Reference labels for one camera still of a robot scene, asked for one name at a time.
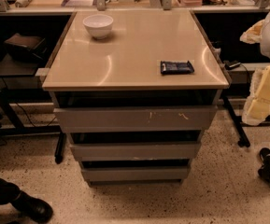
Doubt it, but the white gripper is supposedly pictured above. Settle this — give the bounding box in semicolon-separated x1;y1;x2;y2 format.
240;20;270;126

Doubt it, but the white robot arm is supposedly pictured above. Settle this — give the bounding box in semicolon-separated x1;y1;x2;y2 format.
240;12;270;126

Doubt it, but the grey bottom drawer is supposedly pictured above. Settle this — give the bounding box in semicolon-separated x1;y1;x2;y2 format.
81;167;190;182

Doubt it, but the black desk leg left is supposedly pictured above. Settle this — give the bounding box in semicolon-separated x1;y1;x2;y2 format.
54;133;65;164

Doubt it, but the black leather shoe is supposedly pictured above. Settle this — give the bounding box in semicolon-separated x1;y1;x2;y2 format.
0;178;53;223

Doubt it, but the grey drawer cabinet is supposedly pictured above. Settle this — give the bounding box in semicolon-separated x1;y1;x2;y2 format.
41;8;231;186

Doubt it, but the dark box on shelf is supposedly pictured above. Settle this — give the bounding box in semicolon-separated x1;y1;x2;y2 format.
4;33;47;63

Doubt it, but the grey middle drawer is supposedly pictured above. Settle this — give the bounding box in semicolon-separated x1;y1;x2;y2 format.
70;142;201;161

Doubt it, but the black desk leg right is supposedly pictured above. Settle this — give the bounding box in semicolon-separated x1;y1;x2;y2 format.
222;96;250;147

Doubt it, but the grey top drawer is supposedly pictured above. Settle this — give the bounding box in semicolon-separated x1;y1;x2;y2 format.
54;105;217;133

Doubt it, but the small black device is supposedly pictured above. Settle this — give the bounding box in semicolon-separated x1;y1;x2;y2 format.
224;61;240;70

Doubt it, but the dark blue snack packet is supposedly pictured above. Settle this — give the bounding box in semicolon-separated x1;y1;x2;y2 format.
160;61;194;75

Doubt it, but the black desk leg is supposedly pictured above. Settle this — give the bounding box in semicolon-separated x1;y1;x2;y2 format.
222;96;250;147
54;133;65;164

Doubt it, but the white ceramic bowl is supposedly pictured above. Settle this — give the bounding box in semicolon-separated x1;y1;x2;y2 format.
82;14;114;39

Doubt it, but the grey drawer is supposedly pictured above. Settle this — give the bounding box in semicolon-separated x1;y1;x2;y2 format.
70;142;201;161
81;167;190;182
54;105;217;133

